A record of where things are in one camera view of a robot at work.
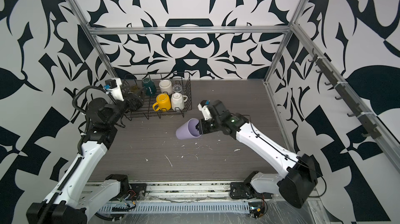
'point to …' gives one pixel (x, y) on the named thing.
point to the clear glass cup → (177, 88)
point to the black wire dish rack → (183, 78)
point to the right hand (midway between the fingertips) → (194, 125)
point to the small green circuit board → (256, 209)
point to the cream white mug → (177, 101)
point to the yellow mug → (164, 102)
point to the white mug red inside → (165, 86)
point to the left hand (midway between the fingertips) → (135, 84)
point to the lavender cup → (188, 129)
